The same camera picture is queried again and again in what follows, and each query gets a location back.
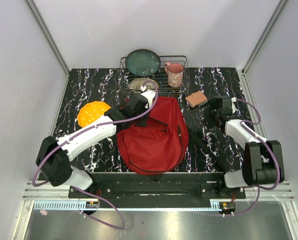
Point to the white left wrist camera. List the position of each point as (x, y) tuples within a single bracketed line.
[(148, 94)]

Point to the black wire dish rack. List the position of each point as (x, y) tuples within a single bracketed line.
[(125, 77)]

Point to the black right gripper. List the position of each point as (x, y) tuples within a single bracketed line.
[(211, 101)]

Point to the dark teal plate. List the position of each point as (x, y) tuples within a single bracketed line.
[(143, 62)]

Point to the pink leather wallet notebook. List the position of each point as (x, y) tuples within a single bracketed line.
[(196, 99)]

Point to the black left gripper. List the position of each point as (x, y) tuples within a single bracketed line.
[(143, 123)]

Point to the orange dotted plate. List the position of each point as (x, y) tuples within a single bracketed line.
[(91, 112)]

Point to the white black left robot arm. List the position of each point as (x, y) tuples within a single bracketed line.
[(102, 121)]

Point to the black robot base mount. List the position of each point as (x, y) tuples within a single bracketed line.
[(180, 190)]

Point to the aluminium frame rail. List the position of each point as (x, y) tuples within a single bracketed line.
[(47, 35)]

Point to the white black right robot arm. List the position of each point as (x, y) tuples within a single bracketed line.
[(262, 164)]

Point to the red backpack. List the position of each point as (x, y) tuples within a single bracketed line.
[(161, 145)]

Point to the beige patterned small plate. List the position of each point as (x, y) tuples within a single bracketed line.
[(136, 86)]

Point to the pink patterned mug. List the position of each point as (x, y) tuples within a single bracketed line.
[(174, 74)]

